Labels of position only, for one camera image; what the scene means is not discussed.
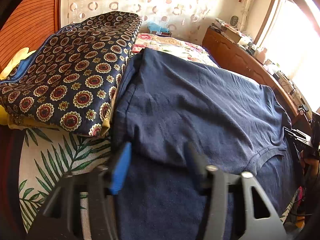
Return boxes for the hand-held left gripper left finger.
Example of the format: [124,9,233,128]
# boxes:
[25,141,133,240]

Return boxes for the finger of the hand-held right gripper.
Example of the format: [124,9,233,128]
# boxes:
[284,127,313,146]

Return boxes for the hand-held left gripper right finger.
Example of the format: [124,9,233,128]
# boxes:
[184,142,288,240]

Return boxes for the navy printed t-shirt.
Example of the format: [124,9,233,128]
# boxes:
[111,47,304,240]

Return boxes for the person's right hand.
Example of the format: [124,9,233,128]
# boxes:
[301,152,320,173]

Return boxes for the leaf print bed sheet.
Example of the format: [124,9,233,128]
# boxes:
[19,126,294,233]

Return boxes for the wooden framed window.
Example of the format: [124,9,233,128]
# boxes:
[255,0,320,105]

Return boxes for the wooden side cabinet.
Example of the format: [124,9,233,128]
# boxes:
[201,27,313,130]

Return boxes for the cardboard box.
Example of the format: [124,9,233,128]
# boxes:
[222,27,248,43]

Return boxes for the navy medallion pattern cloth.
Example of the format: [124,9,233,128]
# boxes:
[0,11,142,137]

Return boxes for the floral blanket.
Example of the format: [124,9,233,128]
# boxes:
[131,32,220,68]

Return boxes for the blue bag on bed end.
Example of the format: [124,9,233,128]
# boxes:
[146,21,172,36]

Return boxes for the yellow plush toy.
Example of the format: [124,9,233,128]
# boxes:
[0,47,37,80]

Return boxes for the sheer circle-pattern curtain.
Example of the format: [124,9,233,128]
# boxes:
[60,0,225,43]

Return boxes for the wooden headboard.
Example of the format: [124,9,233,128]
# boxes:
[0,0,63,65]

